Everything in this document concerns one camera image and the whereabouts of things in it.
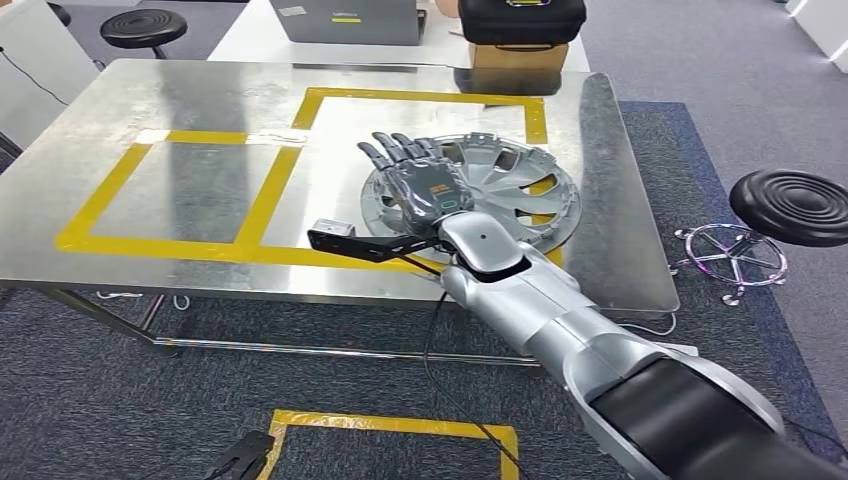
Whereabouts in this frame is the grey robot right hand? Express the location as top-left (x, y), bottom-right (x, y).
top-left (357, 131), bottom-right (477, 236)

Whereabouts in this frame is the silver plastic wheel hubcap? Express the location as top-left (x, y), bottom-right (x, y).
top-left (359, 131), bottom-right (583, 256)

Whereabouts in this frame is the steel workbench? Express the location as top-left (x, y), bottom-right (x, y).
top-left (0, 58), bottom-right (682, 369)

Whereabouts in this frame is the grey laptop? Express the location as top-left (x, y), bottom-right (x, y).
top-left (269, 0), bottom-right (430, 46)

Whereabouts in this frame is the black carry case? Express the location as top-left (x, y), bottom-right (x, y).
top-left (458, 0), bottom-right (588, 46)

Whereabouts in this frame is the white desk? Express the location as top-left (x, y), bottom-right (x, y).
top-left (207, 0), bottom-right (592, 73)

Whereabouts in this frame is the black seat chrome stool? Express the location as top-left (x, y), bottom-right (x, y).
top-left (99, 7), bottom-right (189, 62)
top-left (669, 168), bottom-right (848, 307)

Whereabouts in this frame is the white cabinet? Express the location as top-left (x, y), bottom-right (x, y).
top-left (0, 0), bottom-right (101, 152)

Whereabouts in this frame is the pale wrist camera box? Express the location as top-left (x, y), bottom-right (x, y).
top-left (312, 218), bottom-right (357, 238)

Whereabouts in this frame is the black camera cable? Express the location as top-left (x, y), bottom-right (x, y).
top-left (397, 254), bottom-right (531, 480)

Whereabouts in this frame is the white floor cable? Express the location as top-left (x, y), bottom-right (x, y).
top-left (616, 311), bottom-right (678, 338)

